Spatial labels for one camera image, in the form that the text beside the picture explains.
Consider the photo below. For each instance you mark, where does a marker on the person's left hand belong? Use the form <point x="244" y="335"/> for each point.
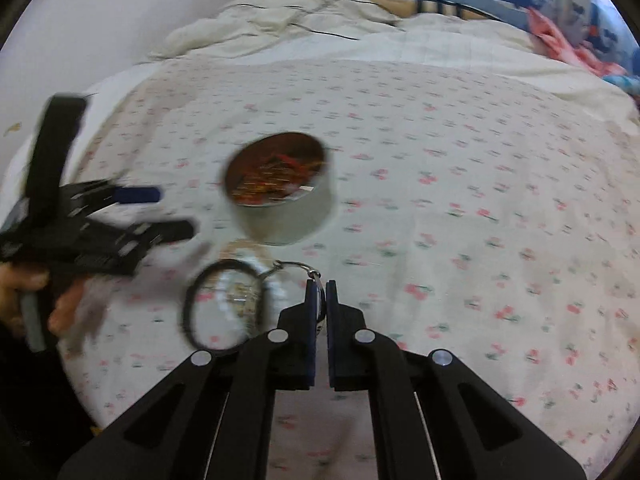
<point x="65" y="310"/>

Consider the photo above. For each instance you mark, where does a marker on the red knot charm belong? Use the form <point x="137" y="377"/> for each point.
<point x="287" y="161"/>

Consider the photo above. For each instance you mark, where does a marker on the pink cloth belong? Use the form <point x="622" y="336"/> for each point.
<point x="550" y="35"/>

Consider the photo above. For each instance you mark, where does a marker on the white striped quilt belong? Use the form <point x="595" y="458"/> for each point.
<point x="310" y="15"/>

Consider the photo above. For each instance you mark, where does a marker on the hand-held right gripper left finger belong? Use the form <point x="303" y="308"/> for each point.
<point x="295" y="350"/>

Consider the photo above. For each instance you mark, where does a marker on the yellow black striped pillow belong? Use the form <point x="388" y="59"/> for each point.
<point x="400" y="5"/>

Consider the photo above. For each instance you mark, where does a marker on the round silver metal tin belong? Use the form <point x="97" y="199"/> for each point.
<point x="280" y="225"/>

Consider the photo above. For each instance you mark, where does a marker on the teal cloth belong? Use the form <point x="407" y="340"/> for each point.
<point x="622" y="84"/>

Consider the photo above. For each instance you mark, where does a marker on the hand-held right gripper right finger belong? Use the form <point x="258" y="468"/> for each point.
<point x="345" y="350"/>

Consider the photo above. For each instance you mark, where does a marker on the cherry print bed sheet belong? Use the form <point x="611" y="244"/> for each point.
<point x="425" y="210"/>

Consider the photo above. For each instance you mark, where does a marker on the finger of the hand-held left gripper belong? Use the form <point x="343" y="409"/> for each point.
<point x="140" y="195"/>
<point x="167" y="232"/>

